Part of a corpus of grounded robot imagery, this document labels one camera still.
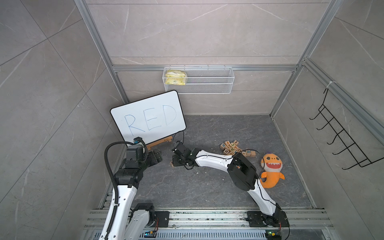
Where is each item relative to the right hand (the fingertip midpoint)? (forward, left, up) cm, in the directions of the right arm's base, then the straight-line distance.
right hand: (174, 161), depth 92 cm
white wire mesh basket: (+47, -17, +28) cm, 57 cm away
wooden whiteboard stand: (+11, +17, +2) cm, 21 cm away
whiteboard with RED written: (+21, +14, +17) cm, 30 cm away
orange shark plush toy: (-5, -57, +5) cm, 58 cm away
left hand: (-3, +8, +18) cm, 20 cm away
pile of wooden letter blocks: (+9, -37, 0) cm, 38 cm away
